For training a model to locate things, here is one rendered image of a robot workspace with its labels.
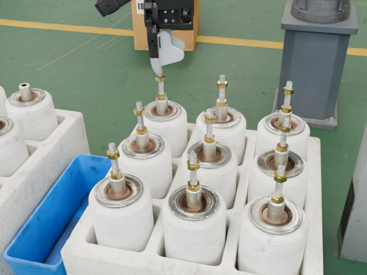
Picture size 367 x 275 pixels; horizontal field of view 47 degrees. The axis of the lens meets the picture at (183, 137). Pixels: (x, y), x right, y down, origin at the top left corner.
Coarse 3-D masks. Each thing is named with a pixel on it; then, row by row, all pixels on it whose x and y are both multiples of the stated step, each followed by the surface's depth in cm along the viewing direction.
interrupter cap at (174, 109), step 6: (168, 102) 86; (174, 102) 86; (150, 108) 84; (156, 108) 85; (168, 108) 85; (174, 108) 84; (180, 108) 84; (150, 114) 82; (156, 114) 83; (168, 114) 83; (174, 114) 82; (156, 120) 81; (162, 120) 81; (168, 120) 81
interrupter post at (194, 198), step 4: (200, 188) 61; (188, 192) 60; (192, 192) 60; (196, 192) 60; (200, 192) 61; (188, 196) 61; (192, 196) 61; (196, 196) 61; (200, 196) 61; (188, 200) 61; (192, 200) 61; (196, 200) 61; (200, 200) 62; (188, 204) 62; (192, 204) 61; (196, 204) 62; (200, 204) 62
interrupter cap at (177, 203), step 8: (200, 184) 65; (176, 192) 64; (184, 192) 64; (208, 192) 64; (176, 200) 63; (184, 200) 63; (208, 200) 63; (216, 200) 63; (176, 208) 61; (184, 208) 62; (192, 208) 62; (200, 208) 62; (208, 208) 61; (216, 208) 61; (176, 216) 60; (184, 216) 60; (192, 216) 60; (200, 216) 60; (208, 216) 60
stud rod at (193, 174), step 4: (192, 156) 57; (196, 156) 57; (192, 160) 58; (196, 160) 58; (192, 164) 58; (192, 172) 59; (196, 172) 59; (192, 176) 59; (196, 176) 59; (192, 180) 60; (196, 180) 60; (192, 184) 60
